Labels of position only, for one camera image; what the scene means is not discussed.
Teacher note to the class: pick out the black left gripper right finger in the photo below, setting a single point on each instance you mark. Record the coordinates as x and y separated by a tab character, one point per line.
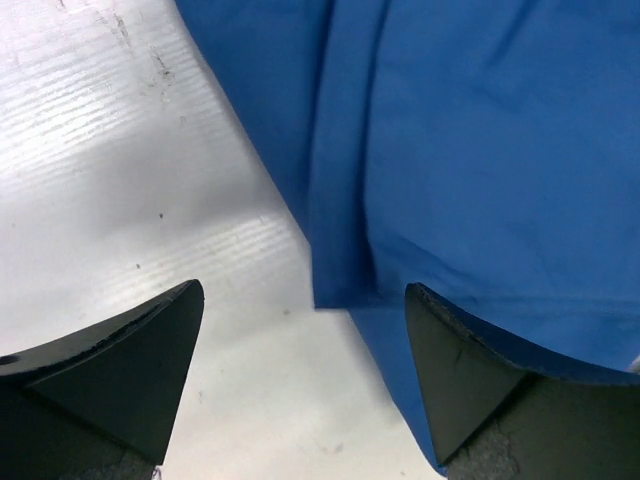
494	398

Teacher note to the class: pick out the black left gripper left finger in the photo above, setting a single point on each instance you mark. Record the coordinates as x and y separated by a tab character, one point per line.
108	390

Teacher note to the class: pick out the blue surgical drape cloth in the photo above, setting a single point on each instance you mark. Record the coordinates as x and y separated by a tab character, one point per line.
486	149

